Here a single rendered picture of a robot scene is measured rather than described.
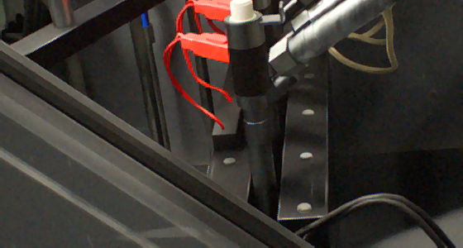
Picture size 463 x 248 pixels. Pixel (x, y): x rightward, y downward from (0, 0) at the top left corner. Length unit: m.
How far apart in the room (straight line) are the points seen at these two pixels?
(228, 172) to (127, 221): 0.42
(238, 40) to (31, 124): 0.35
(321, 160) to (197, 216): 0.42
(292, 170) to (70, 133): 0.43
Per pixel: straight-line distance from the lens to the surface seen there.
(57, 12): 0.76
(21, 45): 0.74
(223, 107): 0.81
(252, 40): 0.65
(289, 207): 0.68
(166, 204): 0.32
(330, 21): 0.53
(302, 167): 0.73
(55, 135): 0.31
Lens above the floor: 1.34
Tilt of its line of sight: 26 degrees down
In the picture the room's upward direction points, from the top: 8 degrees counter-clockwise
